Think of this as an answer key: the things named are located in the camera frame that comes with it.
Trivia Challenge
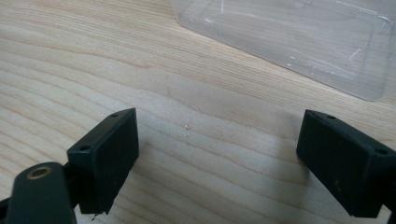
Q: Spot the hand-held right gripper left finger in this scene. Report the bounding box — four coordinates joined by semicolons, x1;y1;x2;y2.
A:
66;107;140;216

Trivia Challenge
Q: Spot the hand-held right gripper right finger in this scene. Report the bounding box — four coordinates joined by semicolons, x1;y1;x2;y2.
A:
295;108;396;218

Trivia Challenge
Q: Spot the clear plastic container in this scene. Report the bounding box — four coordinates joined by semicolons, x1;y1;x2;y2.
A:
170;0;396;102

